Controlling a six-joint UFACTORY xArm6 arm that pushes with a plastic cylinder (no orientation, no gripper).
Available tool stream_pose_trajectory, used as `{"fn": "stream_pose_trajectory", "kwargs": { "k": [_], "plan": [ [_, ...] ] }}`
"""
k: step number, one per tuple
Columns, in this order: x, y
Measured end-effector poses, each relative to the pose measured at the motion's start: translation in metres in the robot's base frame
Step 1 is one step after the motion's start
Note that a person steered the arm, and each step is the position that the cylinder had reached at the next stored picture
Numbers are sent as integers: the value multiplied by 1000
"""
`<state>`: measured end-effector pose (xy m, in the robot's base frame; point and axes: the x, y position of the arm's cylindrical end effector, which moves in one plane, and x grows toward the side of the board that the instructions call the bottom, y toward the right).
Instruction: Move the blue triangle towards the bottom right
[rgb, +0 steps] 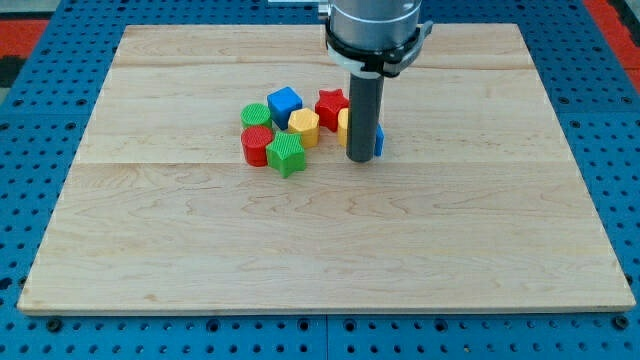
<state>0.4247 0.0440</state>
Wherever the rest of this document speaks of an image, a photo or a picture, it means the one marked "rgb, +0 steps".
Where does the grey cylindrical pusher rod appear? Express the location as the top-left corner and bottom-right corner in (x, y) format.
(346, 74), (384, 163)

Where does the black clamp ring mount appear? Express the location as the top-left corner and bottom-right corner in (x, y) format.
(325, 21), (433, 79)

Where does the blue triangle block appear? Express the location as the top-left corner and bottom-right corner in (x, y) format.
(374, 124), (385, 157)

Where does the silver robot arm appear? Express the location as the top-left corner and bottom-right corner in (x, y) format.
(315, 0), (433, 163)

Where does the red star block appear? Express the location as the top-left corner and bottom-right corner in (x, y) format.
(315, 89), (349, 132)

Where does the yellow round block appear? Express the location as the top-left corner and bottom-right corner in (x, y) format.
(337, 108), (349, 147)

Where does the yellow hexagon block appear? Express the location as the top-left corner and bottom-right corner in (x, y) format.
(288, 108), (320, 148)

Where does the blue cube block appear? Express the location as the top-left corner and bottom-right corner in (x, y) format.
(267, 87), (303, 116)

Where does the green star block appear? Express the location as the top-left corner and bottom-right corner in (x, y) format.
(266, 132), (306, 178)

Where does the green cylinder block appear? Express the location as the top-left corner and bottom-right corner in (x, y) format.
(240, 103), (272, 129)

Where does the red cylinder block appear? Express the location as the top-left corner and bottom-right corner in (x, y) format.
(241, 125), (274, 167)

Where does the light wooden board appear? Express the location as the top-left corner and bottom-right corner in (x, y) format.
(18, 24), (635, 316)

